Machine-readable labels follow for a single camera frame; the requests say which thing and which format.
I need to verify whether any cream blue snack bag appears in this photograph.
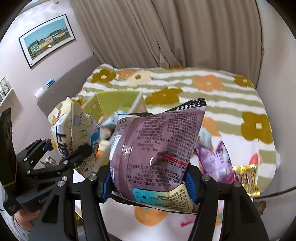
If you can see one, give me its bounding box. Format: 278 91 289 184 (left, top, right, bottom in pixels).
48 97 100 178

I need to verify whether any purple snack bag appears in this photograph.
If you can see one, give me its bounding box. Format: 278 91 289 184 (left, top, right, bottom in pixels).
198 141 237 184

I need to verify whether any mauve chip bag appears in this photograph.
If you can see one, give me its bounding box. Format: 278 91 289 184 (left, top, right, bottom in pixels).
109 98 207 206

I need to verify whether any person's left hand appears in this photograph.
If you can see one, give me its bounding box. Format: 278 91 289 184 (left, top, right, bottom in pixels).
14 209 40 232

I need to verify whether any yellow gold snack packet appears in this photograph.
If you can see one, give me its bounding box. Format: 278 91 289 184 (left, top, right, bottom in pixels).
233 164 261 197

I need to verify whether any green cardboard box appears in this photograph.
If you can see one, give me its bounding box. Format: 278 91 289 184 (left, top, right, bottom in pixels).
82 90 147 122

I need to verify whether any blue object on ledge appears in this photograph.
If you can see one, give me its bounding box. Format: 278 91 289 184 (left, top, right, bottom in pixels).
46 79 55 88

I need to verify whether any floral striped quilt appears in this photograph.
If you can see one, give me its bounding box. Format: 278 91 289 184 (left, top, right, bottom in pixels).
47 63 277 193

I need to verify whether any framed city picture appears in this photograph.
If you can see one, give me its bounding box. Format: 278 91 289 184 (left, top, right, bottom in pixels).
18 14 76 68

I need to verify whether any beige curtain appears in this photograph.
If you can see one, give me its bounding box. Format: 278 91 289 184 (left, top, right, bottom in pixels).
70 1 264 83

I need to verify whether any black cable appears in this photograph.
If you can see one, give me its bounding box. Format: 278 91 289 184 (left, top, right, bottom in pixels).
253 185 296 200

